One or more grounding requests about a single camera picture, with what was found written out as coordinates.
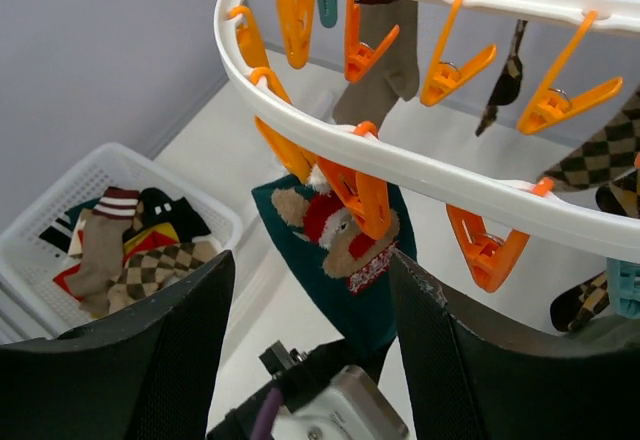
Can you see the beige brown argyle sock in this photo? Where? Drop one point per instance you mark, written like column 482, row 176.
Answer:
column 147, row 272

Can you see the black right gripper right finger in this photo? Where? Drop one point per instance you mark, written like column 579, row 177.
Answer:
column 473, row 373

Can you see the brown black argyle sock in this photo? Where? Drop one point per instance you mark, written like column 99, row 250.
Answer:
column 606, row 163

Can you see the black white striped sock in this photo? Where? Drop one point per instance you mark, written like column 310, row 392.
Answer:
column 58, row 233

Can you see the tan sock with maroon stripes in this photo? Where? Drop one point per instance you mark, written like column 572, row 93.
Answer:
column 102, row 255

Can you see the white plastic laundry basket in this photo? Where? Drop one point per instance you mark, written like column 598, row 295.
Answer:
column 35, row 272

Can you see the black sock in basket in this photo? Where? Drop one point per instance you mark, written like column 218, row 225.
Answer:
column 159, row 208

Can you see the white round clip hanger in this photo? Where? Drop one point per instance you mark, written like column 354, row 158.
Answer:
column 490, row 221

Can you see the teal reindeer sock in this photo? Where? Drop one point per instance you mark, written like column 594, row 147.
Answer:
column 343, row 271

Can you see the dark yellow argyle sock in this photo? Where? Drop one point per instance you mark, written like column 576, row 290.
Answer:
column 508, row 84

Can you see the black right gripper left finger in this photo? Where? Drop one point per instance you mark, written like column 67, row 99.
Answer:
column 147, row 371

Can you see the olive green hanging garment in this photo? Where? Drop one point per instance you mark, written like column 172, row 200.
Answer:
column 611, row 331

